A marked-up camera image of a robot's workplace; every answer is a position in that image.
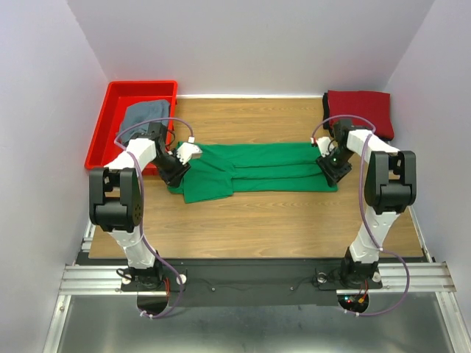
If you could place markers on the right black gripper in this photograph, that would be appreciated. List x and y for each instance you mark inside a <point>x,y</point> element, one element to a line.
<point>332,173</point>

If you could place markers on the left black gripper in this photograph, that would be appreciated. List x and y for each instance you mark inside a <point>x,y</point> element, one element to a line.
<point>174,178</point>

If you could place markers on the green t shirt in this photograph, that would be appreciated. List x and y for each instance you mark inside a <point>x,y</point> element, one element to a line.
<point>225,169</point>

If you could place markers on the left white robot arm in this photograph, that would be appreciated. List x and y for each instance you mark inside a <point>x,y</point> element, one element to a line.
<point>116,195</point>

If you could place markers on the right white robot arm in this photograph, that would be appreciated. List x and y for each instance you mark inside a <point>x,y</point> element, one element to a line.
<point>387,187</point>

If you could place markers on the grey t shirt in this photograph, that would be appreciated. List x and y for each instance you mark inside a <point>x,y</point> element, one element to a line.
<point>137,115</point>

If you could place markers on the folded black t shirt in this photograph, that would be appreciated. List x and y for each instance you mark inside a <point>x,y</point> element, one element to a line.
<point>325,110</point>

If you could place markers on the folded red t shirt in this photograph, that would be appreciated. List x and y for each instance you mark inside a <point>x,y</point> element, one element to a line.
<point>364,110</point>

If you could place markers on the red plastic bin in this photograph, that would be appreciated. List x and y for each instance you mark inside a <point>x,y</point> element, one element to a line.
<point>119,96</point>

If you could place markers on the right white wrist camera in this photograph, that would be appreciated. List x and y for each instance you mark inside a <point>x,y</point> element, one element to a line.
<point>324,145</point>

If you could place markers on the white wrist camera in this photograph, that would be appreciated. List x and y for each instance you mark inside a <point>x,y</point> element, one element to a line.
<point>324,145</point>
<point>188,151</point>

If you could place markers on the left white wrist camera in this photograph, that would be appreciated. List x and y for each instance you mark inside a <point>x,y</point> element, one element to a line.
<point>188,151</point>

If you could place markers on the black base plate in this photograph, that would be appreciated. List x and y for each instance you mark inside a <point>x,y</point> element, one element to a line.
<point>247,282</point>

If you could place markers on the aluminium rail frame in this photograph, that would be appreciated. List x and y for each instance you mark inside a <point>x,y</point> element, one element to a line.
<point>414,311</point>

